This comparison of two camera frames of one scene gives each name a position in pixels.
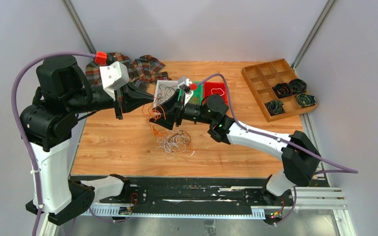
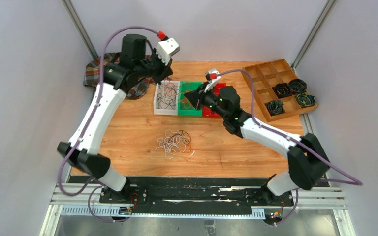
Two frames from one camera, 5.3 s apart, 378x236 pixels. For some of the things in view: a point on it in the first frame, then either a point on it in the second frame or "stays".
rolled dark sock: (298, 86) stays
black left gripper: (129, 98) -> (166, 71)
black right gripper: (167, 119) -> (196, 97)
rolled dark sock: (283, 89) stays
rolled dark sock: (275, 107) stays
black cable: (169, 91) stays
